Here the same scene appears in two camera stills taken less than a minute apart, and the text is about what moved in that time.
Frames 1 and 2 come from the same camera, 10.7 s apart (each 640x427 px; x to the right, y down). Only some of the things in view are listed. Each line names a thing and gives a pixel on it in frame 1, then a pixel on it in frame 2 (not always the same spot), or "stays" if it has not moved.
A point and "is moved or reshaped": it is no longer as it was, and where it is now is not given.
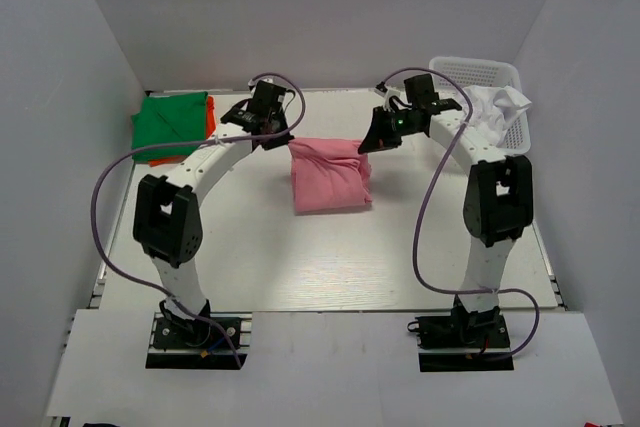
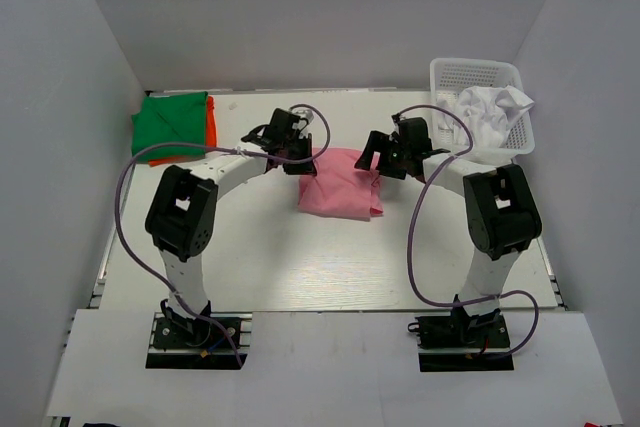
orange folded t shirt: (210, 129) stays
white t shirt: (494, 110) stays
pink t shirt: (329, 174) is moved or reshaped
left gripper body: (276, 141) → (298, 147)
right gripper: (379, 136) → (386, 169)
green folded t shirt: (169, 120) stays
